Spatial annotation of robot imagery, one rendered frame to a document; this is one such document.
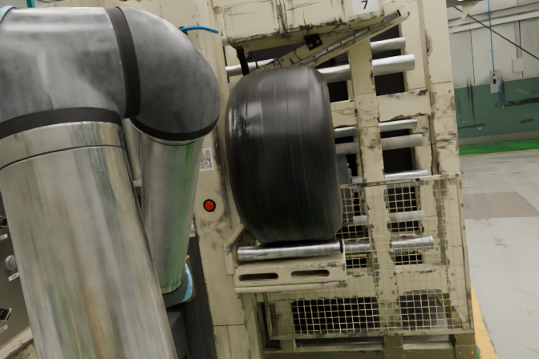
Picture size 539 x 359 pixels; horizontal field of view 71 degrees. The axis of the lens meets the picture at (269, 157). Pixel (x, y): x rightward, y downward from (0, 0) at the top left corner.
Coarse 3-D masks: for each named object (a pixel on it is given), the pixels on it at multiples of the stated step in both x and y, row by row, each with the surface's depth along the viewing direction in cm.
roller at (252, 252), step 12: (324, 240) 119; (336, 240) 118; (240, 252) 122; (252, 252) 121; (264, 252) 121; (276, 252) 120; (288, 252) 119; (300, 252) 118; (312, 252) 118; (324, 252) 117; (336, 252) 117
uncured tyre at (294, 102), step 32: (256, 96) 109; (288, 96) 106; (320, 96) 107; (256, 128) 104; (288, 128) 102; (320, 128) 103; (256, 160) 103; (288, 160) 102; (320, 160) 101; (256, 192) 105; (288, 192) 103; (320, 192) 103; (256, 224) 111; (288, 224) 110; (320, 224) 109
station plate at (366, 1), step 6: (354, 0) 138; (360, 0) 138; (366, 0) 137; (372, 0) 137; (354, 6) 138; (360, 6) 138; (366, 6) 138; (372, 6) 137; (378, 6) 137; (354, 12) 139; (360, 12) 138; (366, 12) 138
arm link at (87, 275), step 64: (0, 64) 31; (64, 64) 33; (128, 64) 36; (0, 128) 31; (64, 128) 32; (64, 192) 31; (128, 192) 35; (64, 256) 30; (128, 256) 33; (64, 320) 30; (128, 320) 31
